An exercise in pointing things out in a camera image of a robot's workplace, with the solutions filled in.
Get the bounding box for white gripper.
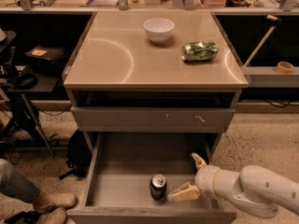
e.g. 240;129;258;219
167;153;242;205

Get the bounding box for blue pepsi can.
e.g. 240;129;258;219
149;174;167;201

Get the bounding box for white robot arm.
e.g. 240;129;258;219
167;153;299;218

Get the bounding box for open grey middle drawer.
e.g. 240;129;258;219
68;133;236;224

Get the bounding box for grey drawer cabinet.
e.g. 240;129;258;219
61;9;251;224

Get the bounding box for closed grey top drawer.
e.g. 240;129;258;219
71;106;235;133

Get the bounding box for crushed green soda can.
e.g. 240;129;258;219
181;41;219;62

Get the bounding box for black backpack on floor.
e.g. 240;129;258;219
59;130;92;180

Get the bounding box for grey side shelf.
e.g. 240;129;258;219
242;66;299;88

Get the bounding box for tan shoe upper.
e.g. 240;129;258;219
33;192;77;214

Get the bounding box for tan shoe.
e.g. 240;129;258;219
36;208;67;224
33;192;77;214

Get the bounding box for white stick with cork tip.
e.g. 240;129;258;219
243;15;281;67

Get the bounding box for tan shoe lower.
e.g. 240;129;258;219
36;208;67;224

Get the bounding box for masking tape roll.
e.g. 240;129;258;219
277;62;293;75

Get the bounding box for white ceramic bowl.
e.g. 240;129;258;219
143;18;175;44

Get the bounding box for black tripod stand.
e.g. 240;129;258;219
0;93;54;157

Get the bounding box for person's jeans leg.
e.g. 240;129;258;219
0;159;42;203

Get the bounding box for black bag with label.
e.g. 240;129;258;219
24;46;67;77

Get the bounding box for black headphones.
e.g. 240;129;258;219
9;74;37;90

